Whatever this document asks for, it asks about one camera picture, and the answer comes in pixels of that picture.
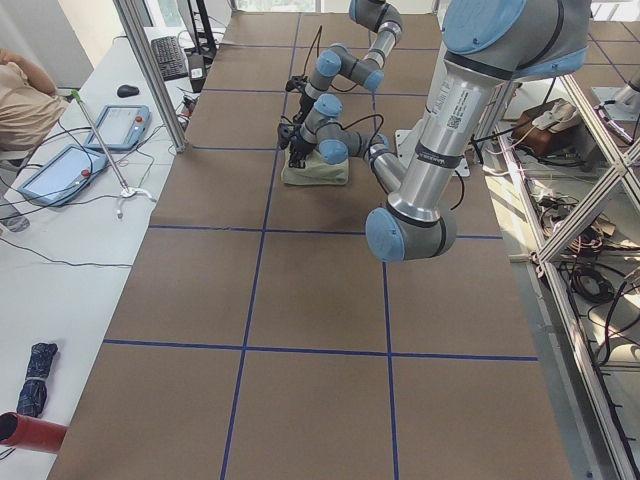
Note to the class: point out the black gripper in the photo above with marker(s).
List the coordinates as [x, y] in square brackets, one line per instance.
[298, 143]
[303, 104]

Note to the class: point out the sage green t-shirt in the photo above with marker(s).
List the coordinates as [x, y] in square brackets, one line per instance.
[315, 173]

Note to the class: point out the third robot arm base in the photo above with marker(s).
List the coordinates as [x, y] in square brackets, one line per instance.
[620, 104]

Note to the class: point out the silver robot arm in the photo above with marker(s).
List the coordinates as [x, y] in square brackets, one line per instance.
[484, 44]
[380, 18]

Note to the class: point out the black keyboard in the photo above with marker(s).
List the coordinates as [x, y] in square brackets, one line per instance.
[169, 57]

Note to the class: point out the black computer mouse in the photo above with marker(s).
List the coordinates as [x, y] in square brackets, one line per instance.
[126, 91]

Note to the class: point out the upper blue teach pendant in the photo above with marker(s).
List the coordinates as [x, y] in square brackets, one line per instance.
[121, 127]

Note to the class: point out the blue teach pendant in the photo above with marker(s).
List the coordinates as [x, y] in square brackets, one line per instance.
[63, 177]
[121, 127]

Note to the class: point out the brown box on shelf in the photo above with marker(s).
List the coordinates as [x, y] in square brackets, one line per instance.
[547, 128]

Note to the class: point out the lower blue teach pendant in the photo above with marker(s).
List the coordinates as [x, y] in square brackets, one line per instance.
[63, 177]

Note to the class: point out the seated person beige shirt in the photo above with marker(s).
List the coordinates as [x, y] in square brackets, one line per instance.
[30, 105]

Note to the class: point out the folded dark blue umbrella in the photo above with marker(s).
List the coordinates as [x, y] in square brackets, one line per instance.
[33, 395]

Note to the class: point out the red cylinder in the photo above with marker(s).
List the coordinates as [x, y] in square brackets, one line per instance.
[31, 433]

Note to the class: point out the aluminium frame post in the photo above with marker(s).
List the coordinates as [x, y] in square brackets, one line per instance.
[134, 30]

